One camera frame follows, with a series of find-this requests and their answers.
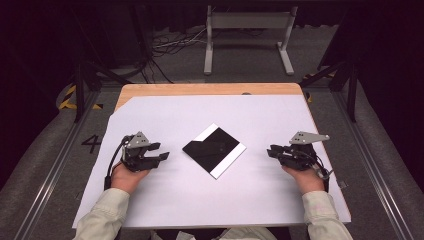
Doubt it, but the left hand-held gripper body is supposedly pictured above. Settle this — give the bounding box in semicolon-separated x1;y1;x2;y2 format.
120;131;161;173

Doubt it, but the wooden table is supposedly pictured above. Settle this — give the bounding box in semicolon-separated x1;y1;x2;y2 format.
114;82;352;224

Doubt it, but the black stand leg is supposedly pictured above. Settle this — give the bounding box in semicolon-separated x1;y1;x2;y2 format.
73;60;132;124
299;60;360;124

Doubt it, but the yellow black hazard tape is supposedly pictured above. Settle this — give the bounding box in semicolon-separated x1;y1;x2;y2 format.
58;84;104;111

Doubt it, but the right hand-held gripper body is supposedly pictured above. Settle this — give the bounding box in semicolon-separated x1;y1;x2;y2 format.
278;131;331;172

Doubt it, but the white table sheet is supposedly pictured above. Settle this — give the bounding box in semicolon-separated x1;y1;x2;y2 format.
72;94;352;230

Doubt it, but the person's left hand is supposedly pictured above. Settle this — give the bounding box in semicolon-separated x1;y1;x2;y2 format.
110;161;152;194

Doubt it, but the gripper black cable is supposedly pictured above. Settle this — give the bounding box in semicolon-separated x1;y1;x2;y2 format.
103;134;132;192
311;154;334;194

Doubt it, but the person's right hand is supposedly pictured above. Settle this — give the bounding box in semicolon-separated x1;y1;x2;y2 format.
282;164;326;196

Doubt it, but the metal floor rail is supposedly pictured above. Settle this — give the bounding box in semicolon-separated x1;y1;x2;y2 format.
333;90;415;240
12;90;102;240

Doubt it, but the black cloth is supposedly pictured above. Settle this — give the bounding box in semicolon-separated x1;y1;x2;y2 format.
182;138;214;164

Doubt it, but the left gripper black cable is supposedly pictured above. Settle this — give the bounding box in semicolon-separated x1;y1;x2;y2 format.
103;134;132;192

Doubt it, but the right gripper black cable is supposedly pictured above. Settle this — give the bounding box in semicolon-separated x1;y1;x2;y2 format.
311;154;334;194

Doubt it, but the bundle of floor cables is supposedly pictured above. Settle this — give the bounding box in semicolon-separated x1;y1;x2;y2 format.
151;27;209;57

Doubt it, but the grey metal stand frame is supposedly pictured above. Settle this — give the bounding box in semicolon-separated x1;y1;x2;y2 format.
203;4;299;76

